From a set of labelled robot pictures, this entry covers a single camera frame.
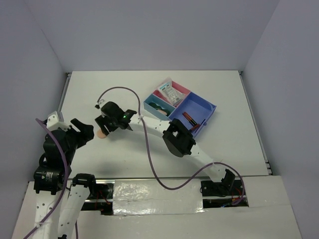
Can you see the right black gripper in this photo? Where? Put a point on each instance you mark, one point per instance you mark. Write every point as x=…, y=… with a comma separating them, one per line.
x=102, y=121

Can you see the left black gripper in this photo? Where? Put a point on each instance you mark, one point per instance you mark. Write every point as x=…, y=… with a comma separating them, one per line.
x=86, y=133

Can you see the cotton pad pack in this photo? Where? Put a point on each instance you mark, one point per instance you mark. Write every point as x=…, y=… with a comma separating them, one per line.
x=172, y=92

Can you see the dark red lip gloss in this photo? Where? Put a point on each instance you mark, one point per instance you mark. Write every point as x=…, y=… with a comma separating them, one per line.
x=192, y=120

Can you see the long red lip gloss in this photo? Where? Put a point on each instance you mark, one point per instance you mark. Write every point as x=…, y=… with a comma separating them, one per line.
x=194, y=127

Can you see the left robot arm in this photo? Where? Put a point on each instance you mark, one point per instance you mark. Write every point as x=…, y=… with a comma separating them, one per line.
x=57, y=206

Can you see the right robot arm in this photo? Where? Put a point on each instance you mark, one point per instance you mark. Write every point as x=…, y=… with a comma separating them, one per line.
x=177, y=138

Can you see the three-compartment organizer box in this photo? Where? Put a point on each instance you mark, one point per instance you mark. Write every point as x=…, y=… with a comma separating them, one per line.
x=191, y=111

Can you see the silver foil tape panel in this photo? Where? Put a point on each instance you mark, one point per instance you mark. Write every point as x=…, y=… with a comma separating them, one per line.
x=148, y=197

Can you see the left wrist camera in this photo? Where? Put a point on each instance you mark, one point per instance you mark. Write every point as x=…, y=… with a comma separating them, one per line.
x=55, y=121

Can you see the metal mounting rail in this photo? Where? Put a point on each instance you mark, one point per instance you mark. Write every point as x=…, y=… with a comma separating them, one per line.
x=102, y=200

